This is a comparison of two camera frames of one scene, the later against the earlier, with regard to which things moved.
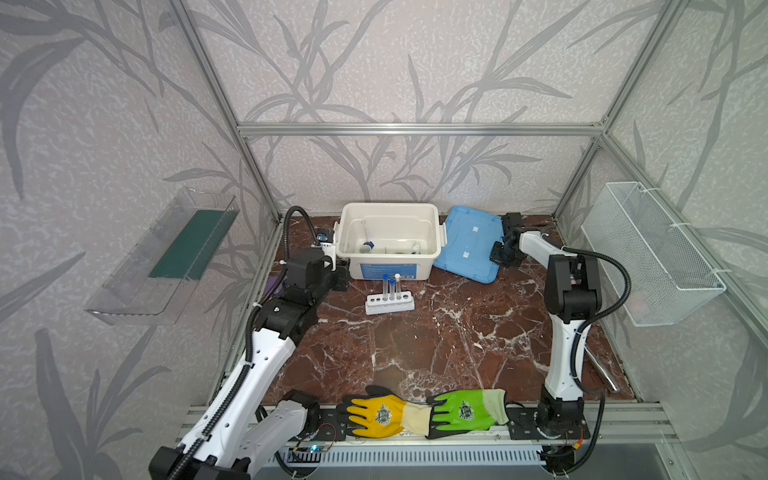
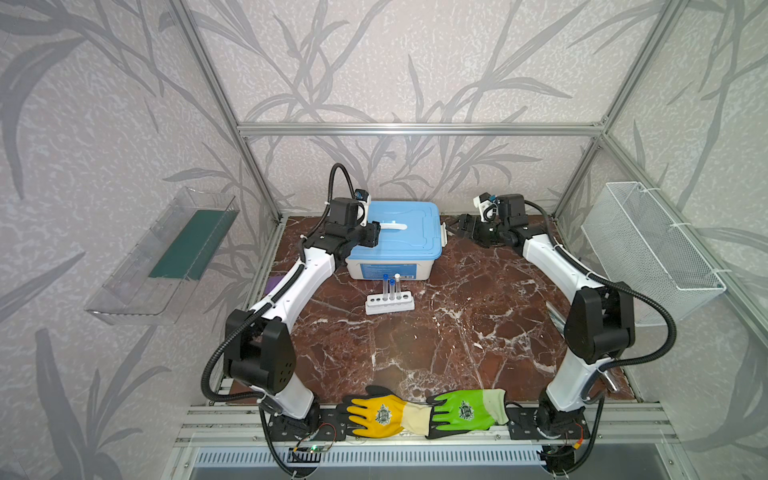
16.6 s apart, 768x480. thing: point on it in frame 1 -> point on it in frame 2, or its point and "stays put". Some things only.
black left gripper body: x=339 y=278 -> x=369 y=233
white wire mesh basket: x=670 y=276 stays put
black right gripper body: x=504 y=246 -> x=470 y=227
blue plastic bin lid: x=470 y=238 -> x=421 y=238
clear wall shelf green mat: x=168 y=263 stays put
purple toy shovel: x=270 y=283 stays put
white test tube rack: x=376 y=305 stays put
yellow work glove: x=380 y=412 stays put
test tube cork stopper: x=397 y=276 stays put
